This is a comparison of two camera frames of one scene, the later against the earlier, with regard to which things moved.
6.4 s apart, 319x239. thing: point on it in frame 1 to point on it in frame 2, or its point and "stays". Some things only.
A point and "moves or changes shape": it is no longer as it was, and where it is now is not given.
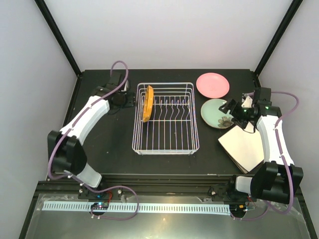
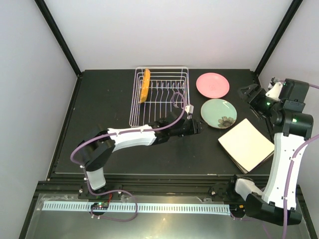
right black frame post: [278, 34] stays
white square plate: [244, 147] stays
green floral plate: [215, 117] stays
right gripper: [234, 112] to [255, 88]
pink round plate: [213, 85] stays
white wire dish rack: [172, 128] moves or changes shape
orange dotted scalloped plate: [148, 103] to [145, 85]
